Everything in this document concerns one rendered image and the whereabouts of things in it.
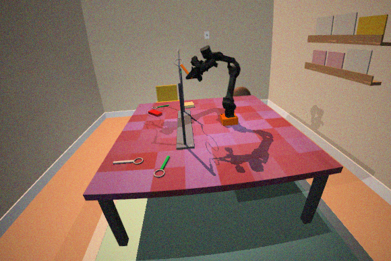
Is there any red rectangular block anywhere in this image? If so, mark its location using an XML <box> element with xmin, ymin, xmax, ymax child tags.
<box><xmin>148</xmin><ymin>109</ymin><xmax>162</xmax><ymax>116</ymax></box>

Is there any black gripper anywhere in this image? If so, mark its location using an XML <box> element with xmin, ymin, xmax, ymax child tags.
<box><xmin>185</xmin><ymin>59</ymin><xmax>210</xmax><ymax>82</ymax></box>

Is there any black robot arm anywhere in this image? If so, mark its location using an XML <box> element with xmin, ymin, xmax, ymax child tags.
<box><xmin>200</xmin><ymin>46</ymin><xmax>241</xmax><ymax>118</ymax></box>

